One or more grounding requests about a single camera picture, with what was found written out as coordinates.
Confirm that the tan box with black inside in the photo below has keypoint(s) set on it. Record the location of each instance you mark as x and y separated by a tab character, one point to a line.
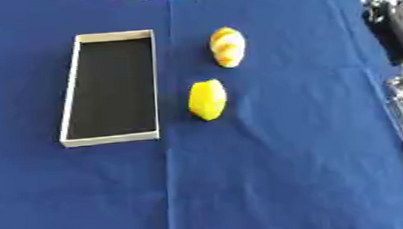
111	88

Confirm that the yellow toy lemon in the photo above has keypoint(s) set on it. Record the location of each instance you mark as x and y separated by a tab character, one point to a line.
207	100

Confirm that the yellow orange toy bread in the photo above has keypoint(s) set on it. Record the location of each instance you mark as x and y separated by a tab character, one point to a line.
228	46

